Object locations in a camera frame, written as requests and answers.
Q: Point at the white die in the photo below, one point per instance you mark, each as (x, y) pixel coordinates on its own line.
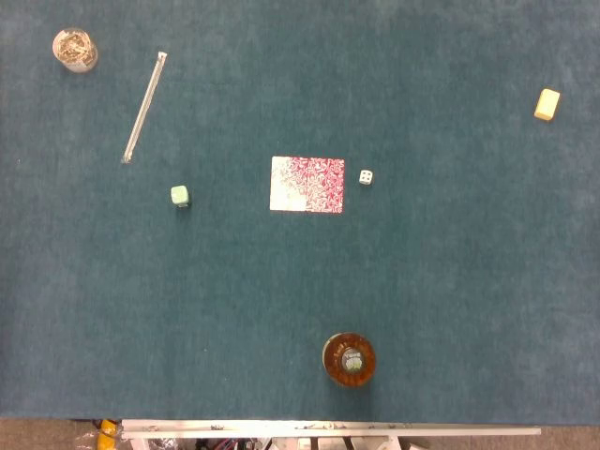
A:
(366, 177)

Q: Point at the teal table cloth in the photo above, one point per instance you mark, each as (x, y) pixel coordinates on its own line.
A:
(300, 262)

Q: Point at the red white patterned card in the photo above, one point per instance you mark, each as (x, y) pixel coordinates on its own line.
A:
(307, 184)

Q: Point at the pale green cube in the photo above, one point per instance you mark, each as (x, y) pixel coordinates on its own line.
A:
(180, 195)

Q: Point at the brown tea bottle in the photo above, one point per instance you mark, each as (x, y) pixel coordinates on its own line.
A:
(349, 359)

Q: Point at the clear plastic tube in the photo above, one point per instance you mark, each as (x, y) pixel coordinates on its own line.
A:
(144, 107)

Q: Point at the yellow eraser block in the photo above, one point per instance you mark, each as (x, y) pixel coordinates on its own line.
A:
(547, 105)

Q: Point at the yellow object under table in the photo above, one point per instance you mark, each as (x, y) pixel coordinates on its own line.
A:
(107, 433)

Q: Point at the clear jar of paper clips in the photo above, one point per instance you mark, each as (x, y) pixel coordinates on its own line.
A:
(74, 48)

